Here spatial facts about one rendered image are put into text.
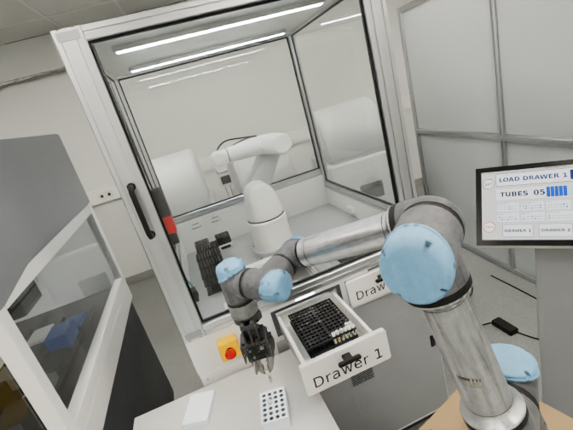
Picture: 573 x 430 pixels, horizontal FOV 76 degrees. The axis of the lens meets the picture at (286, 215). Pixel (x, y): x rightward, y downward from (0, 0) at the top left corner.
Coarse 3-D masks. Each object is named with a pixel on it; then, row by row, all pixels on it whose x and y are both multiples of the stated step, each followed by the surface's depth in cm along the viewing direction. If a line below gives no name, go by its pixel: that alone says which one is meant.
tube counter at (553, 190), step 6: (540, 186) 131; (546, 186) 130; (552, 186) 129; (558, 186) 128; (564, 186) 127; (570, 186) 126; (534, 192) 132; (540, 192) 131; (546, 192) 130; (552, 192) 129; (558, 192) 128; (564, 192) 127; (570, 192) 126
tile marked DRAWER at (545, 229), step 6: (540, 228) 128; (546, 228) 127; (552, 228) 126; (558, 228) 125; (564, 228) 124; (570, 228) 123; (540, 234) 127; (546, 234) 126; (552, 234) 126; (558, 234) 125; (564, 234) 124; (570, 234) 123
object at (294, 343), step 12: (312, 300) 145; (336, 300) 144; (288, 312) 142; (300, 312) 144; (348, 312) 134; (288, 324) 144; (360, 324) 125; (288, 336) 128; (360, 336) 127; (300, 348) 129; (300, 360) 115
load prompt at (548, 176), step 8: (560, 168) 129; (568, 168) 128; (496, 176) 140; (504, 176) 139; (512, 176) 137; (520, 176) 136; (528, 176) 134; (536, 176) 133; (544, 176) 132; (552, 176) 130; (560, 176) 129; (568, 176) 128; (496, 184) 140; (504, 184) 138; (512, 184) 136; (520, 184) 135
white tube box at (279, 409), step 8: (264, 392) 120; (272, 392) 119; (280, 392) 118; (264, 400) 118; (272, 400) 116; (280, 400) 116; (264, 408) 114; (272, 408) 114; (280, 408) 112; (288, 408) 115; (264, 416) 112; (272, 416) 110; (280, 416) 109; (288, 416) 109; (264, 424) 108; (272, 424) 109; (280, 424) 109; (288, 424) 109
